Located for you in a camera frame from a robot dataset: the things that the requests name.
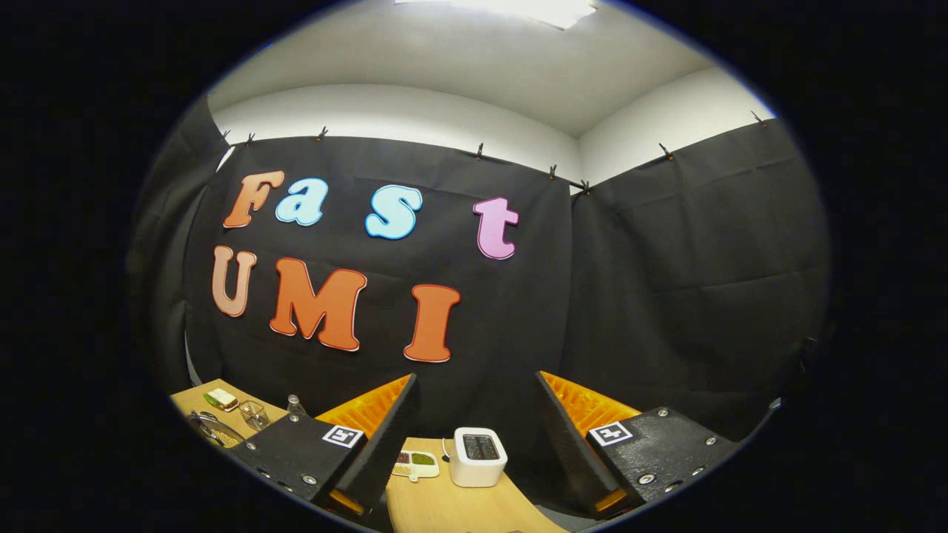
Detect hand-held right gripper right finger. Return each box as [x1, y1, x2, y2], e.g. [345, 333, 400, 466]
[535, 370, 741, 519]

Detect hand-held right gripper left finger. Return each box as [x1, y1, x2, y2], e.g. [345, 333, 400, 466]
[228, 374, 418, 519]

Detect steel pot with black handle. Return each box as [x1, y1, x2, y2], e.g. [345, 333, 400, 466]
[189, 411, 249, 450]

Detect white divided seasoning dish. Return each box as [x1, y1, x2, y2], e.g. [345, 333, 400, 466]
[391, 450, 441, 482]

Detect white toaster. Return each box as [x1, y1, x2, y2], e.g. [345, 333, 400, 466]
[449, 427, 509, 488]

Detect black backdrop cloth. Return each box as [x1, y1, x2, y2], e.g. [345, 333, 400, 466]
[126, 96, 834, 519]

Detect row of backdrop clips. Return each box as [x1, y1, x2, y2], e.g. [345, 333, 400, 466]
[218, 110, 767, 195]

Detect ceiling light panel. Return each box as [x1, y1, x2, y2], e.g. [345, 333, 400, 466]
[396, 0, 597, 30]

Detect wire mesh basket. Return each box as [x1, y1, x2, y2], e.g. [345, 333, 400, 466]
[238, 400, 271, 432]

